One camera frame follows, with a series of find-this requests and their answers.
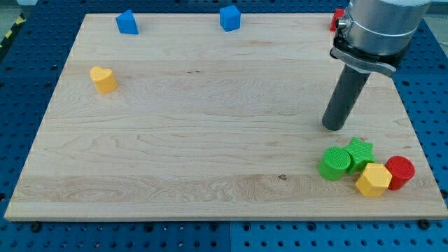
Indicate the yellow hexagon block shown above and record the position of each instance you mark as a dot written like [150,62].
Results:
[374,180]

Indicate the blue cube block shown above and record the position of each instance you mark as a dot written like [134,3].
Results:
[230,18]

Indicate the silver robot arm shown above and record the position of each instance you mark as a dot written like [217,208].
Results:
[374,35]

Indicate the red star block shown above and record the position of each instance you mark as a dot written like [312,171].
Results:
[338,13]

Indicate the green star block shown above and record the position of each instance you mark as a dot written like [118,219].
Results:
[360,153]

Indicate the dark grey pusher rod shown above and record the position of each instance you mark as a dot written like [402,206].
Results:
[344,97]

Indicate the blue triangular prism block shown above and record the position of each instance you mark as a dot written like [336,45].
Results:
[126,23]

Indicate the red cylinder block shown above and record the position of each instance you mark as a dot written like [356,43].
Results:
[401,169]

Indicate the light wooden board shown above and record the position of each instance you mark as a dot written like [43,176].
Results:
[208,125]

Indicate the green cylinder block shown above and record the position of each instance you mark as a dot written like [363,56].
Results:
[334,163]

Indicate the yellow heart block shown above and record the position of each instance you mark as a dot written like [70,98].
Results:
[103,79]

